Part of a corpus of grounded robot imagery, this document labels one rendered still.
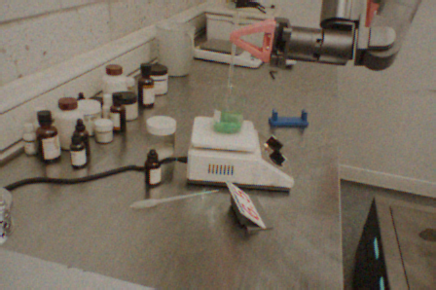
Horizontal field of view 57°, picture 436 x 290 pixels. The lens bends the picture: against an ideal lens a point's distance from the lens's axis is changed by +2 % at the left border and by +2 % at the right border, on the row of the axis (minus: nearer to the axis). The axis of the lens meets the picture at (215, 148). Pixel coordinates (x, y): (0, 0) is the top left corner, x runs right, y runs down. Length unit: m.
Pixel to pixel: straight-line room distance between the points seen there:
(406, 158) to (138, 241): 1.91
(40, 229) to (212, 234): 0.26
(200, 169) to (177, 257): 0.19
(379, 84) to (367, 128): 0.25
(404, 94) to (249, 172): 1.57
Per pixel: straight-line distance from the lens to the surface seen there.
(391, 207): 1.55
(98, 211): 0.68
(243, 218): 0.65
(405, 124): 2.27
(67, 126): 0.84
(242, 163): 0.71
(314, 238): 0.67
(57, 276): 0.57
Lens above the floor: 1.16
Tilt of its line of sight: 28 degrees down
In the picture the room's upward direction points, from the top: 5 degrees clockwise
